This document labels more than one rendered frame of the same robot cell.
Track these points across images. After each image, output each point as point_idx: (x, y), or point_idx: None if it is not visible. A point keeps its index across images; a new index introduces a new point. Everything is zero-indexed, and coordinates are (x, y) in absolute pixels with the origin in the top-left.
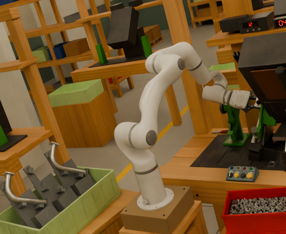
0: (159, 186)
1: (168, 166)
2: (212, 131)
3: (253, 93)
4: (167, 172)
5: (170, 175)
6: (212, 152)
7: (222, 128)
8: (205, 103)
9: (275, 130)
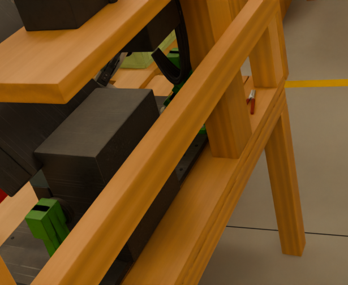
0: None
1: (144, 77)
2: (262, 90)
3: (111, 63)
4: (125, 81)
5: (117, 86)
6: (162, 106)
7: (269, 98)
8: (267, 39)
9: (223, 162)
